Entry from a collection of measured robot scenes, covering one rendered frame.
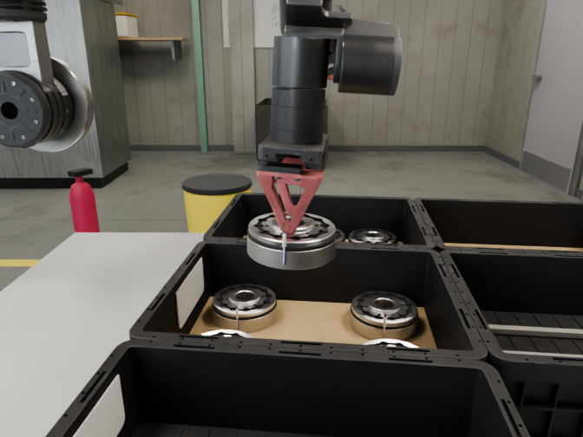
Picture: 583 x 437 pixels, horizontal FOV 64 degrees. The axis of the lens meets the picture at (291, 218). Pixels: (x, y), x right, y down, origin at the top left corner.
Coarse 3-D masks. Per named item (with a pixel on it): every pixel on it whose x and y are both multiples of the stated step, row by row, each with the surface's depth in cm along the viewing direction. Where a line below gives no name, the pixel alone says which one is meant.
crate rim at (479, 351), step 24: (216, 240) 80; (192, 264) 72; (168, 288) 63; (456, 288) 63; (144, 312) 57; (456, 312) 58; (144, 336) 52; (168, 336) 52; (192, 336) 53; (216, 336) 52; (480, 336) 52; (480, 360) 49
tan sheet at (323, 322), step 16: (208, 304) 79; (288, 304) 79; (304, 304) 79; (320, 304) 79; (336, 304) 79; (208, 320) 74; (288, 320) 74; (304, 320) 74; (320, 320) 74; (336, 320) 74; (256, 336) 70; (272, 336) 70; (288, 336) 70; (304, 336) 70; (320, 336) 70; (336, 336) 70; (352, 336) 70; (416, 336) 70; (432, 336) 70
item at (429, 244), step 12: (252, 192) 108; (228, 204) 100; (408, 204) 101; (420, 216) 92; (216, 228) 86; (420, 228) 86; (204, 240) 81; (228, 240) 80; (240, 240) 80; (432, 240) 80
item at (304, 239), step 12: (264, 216) 57; (312, 216) 57; (252, 228) 53; (264, 228) 53; (312, 228) 53; (324, 228) 55; (264, 240) 50; (276, 240) 50; (288, 240) 50; (300, 240) 50; (312, 240) 50; (324, 240) 51
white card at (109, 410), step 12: (120, 384) 48; (108, 396) 46; (120, 396) 48; (96, 408) 44; (108, 408) 46; (120, 408) 48; (96, 420) 44; (108, 420) 46; (120, 420) 49; (84, 432) 42; (96, 432) 44; (108, 432) 46
